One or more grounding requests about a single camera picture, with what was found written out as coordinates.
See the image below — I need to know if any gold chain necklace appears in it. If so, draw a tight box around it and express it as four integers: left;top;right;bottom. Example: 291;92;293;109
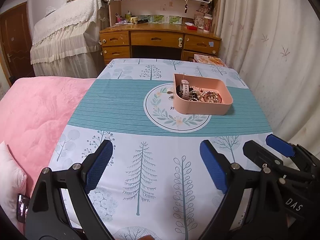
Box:
190;87;213;99

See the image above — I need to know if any pink plastic tray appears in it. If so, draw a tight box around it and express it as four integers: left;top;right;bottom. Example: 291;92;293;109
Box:
173;74;233;115

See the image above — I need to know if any right hand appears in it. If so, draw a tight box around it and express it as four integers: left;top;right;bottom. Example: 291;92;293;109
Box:
138;235;155;240

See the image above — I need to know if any smartphone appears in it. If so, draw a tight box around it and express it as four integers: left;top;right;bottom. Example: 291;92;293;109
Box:
16;193;30;224

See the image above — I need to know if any white pillow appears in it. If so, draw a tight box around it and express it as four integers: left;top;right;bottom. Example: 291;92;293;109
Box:
0;141;27;231

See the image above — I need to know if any tree pattern tablecloth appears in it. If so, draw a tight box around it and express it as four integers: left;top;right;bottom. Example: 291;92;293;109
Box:
49;59;272;239

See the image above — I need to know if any red round pendant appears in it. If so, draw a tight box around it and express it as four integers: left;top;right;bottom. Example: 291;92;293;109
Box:
201;91;222;103

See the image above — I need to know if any pink watch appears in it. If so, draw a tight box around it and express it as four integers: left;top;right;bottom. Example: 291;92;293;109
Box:
180;79;189;100

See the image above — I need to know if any pink quilt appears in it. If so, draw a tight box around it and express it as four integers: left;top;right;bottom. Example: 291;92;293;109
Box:
1;76;94;196

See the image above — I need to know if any orange snack box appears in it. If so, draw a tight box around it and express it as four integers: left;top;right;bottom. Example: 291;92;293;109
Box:
194;54;226;67

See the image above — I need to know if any cream patterned curtain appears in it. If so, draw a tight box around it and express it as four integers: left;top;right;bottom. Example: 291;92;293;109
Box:
217;0;319;151

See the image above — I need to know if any red patterned cup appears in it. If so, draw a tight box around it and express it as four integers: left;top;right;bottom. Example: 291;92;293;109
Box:
203;15;213;33

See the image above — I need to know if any small red box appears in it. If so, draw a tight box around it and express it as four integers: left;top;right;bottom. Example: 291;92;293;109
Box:
185;23;197;31

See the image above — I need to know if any wooden desk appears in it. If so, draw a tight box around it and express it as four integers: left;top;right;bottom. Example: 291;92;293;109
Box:
99;23;221;63

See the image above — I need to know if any wooden bookshelf hutch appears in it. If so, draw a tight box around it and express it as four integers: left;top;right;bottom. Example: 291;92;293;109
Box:
108;0;220;31

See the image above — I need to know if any lace covered piano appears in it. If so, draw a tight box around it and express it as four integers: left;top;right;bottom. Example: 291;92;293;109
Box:
30;0;110;78

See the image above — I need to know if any brown wooden door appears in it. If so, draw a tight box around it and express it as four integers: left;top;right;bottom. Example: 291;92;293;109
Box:
1;2;35;83

